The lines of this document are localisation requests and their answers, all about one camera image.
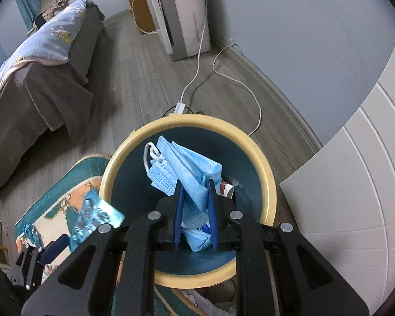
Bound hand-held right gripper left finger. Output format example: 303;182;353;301
21;178;185;316

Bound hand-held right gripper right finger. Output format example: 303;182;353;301
207;178;371;316

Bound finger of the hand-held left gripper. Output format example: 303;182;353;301
41;235;70;265
7;245;42;290

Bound twisted blue face mask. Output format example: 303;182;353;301
23;224;41;247

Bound clear blue blister pack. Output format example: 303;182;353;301
68;191;126;254

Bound yellow rimmed teal trash bin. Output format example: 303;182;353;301
99;113;277;287

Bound white medicine box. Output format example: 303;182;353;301
220;178;241;201

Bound printed teal orange cushion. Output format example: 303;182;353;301
15;153;201;316

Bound white wardrobe door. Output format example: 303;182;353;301
280;26;395;316

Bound bed with grey blanket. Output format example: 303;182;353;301
0;5;106;198

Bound white air purifier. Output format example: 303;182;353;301
141;0;212;62

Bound wooden cabinet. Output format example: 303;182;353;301
122;0;160;35

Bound blue printed quilt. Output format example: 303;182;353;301
0;0;88;119

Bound plaid cloth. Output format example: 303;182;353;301
43;0;73;18

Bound blue curtain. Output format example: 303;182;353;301
13;0;96;31

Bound black cable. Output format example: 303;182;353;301
163;107;205;116

